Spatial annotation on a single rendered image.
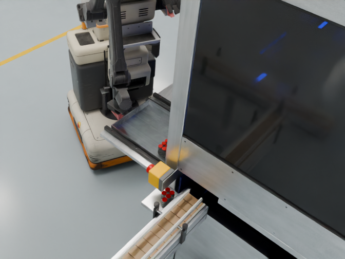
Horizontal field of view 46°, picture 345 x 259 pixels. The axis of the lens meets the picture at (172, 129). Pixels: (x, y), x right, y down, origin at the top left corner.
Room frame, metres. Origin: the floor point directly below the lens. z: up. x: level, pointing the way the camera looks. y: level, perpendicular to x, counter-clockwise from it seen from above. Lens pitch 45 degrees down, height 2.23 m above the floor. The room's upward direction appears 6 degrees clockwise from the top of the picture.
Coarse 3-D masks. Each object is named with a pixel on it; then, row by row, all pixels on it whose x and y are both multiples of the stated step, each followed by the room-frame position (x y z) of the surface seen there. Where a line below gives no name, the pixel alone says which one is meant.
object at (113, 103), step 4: (112, 100) 1.40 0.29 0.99; (116, 100) 1.35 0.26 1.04; (108, 104) 1.37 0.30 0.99; (112, 104) 1.37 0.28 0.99; (116, 104) 1.35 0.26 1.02; (116, 108) 1.34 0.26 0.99; (120, 108) 1.35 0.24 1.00; (128, 108) 1.35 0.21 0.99; (120, 112) 1.33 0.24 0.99; (124, 112) 1.33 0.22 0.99
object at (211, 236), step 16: (176, 192) 1.00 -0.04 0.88; (192, 192) 1.01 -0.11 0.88; (208, 208) 0.94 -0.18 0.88; (208, 224) 0.91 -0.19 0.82; (224, 224) 0.87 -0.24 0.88; (240, 224) 0.88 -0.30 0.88; (192, 240) 0.94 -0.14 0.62; (208, 240) 0.90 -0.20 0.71; (224, 240) 0.86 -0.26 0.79; (240, 240) 0.82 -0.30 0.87; (256, 240) 0.82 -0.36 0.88; (176, 256) 0.98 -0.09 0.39; (192, 256) 0.93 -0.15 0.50; (208, 256) 0.88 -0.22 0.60; (224, 256) 0.84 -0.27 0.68; (240, 256) 0.81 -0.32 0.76; (256, 256) 0.77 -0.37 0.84; (272, 256) 0.76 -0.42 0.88; (288, 256) 0.77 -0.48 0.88
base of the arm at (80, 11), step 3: (84, 3) 1.86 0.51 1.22; (78, 6) 1.85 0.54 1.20; (81, 6) 1.84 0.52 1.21; (78, 9) 1.83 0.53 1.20; (81, 9) 1.83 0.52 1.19; (78, 12) 1.82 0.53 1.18; (81, 12) 1.82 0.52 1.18; (81, 15) 1.82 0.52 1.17; (81, 18) 1.82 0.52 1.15; (84, 18) 1.81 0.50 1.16; (81, 21) 1.80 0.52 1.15
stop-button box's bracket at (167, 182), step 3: (177, 171) 1.00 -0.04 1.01; (171, 174) 0.98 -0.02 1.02; (174, 174) 0.99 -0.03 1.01; (177, 174) 1.01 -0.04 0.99; (168, 177) 0.96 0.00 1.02; (171, 177) 0.98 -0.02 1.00; (174, 177) 0.99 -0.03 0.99; (165, 180) 0.95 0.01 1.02; (168, 180) 0.96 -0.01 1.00; (171, 180) 0.98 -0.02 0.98; (174, 180) 0.99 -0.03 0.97; (162, 183) 0.93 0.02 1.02; (165, 183) 0.95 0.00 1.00; (168, 183) 0.96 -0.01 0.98; (162, 186) 0.93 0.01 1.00; (165, 186) 0.95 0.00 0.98; (162, 189) 0.93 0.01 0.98
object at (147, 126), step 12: (144, 108) 1.49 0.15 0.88; (156, 108) 1.49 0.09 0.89; (120, 120) 1.36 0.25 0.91; (132, 120) 1.40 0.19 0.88; (144, 120) 1.40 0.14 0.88; (156, 120) 1.41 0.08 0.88; (168, 120) 1.42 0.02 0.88; (120, 132) 1.28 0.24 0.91; (132, 132) 1.32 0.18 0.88; (144, 132) 1.32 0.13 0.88; (156, 132) 1.33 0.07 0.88; (144, 144) 1.25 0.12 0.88; (156, 144) 1.25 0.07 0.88; (156, 156) 1.15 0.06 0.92
